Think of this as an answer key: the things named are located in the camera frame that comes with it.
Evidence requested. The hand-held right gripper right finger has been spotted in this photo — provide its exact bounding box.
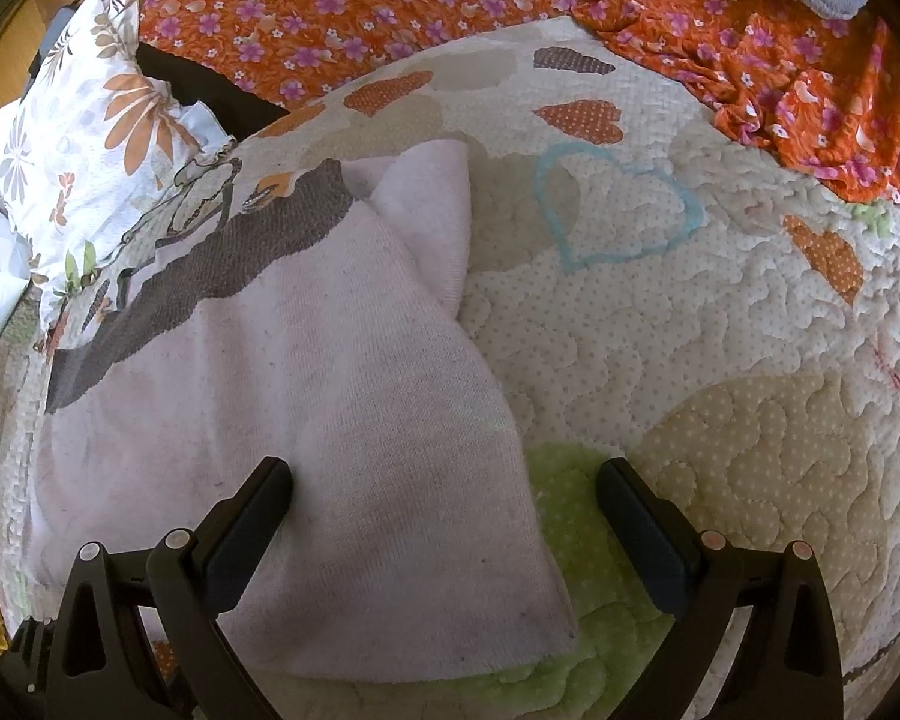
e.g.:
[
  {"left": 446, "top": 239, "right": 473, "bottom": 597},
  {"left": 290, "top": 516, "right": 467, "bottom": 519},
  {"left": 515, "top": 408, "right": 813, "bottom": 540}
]
[{"left": 596, "top": 457, "right": 845, "bottom": 720}]

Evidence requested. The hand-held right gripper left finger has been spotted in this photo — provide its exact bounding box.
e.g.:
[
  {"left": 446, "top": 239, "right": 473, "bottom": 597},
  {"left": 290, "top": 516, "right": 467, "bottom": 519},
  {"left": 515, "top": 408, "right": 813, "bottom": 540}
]
[{"left": 45, "top": 456, "right": 295, "bottom": 720}]

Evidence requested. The white fleece towel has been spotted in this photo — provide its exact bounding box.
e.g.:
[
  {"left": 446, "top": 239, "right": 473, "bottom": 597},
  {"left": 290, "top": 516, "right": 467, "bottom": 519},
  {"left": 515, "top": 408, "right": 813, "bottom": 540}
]
[{"left": 34, "top": 139, "right": 582, "bottom": 683}]

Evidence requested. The quilted heart pattern blanket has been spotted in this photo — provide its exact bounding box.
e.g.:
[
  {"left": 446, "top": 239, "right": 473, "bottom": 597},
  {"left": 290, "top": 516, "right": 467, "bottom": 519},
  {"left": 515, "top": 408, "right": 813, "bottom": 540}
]
[{"left": 0, "top": 15, "right": 900, "bottom": 720}]

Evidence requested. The white floral pillow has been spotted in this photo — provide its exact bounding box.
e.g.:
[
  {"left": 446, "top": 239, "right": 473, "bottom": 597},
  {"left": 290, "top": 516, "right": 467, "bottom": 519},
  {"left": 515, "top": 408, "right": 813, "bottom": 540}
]
[{"left": 0, "top": 0, "right": 237, "bottom": 316}]

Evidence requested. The orange floral bed sheet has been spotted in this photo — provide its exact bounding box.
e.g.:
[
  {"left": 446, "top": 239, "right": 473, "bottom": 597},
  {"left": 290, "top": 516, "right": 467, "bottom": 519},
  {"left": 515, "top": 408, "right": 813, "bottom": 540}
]
[{"left": 139, "top": 0, "right": 900, "bottom": 207}]

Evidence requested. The wooden cabinet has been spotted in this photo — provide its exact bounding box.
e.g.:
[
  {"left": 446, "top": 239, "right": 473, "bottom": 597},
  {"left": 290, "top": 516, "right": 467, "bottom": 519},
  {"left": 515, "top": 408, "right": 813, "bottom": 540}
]
[{"left": 0, "top": 0, "right": 166, "bottom": 128}]

